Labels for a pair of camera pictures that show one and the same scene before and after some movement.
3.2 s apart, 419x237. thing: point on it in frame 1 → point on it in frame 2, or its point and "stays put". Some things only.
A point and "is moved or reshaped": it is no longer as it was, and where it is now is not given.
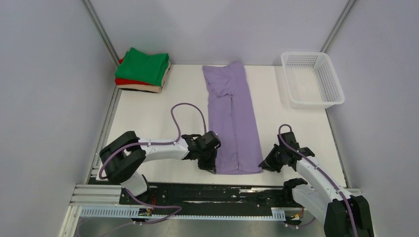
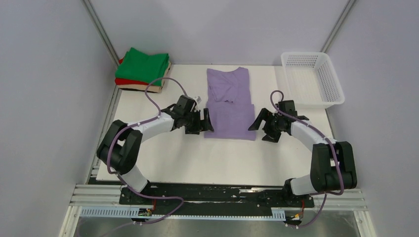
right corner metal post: [326, 46] stays put
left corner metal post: [99, 24] stays put
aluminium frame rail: [109, 194] stays put
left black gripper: [210, 166] → [199, 125]
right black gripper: [268, 164] → [263, 115]
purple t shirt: [231, 118] is moved or reshaped
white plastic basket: [312, 81] stays put
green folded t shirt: [138, 65] stays put
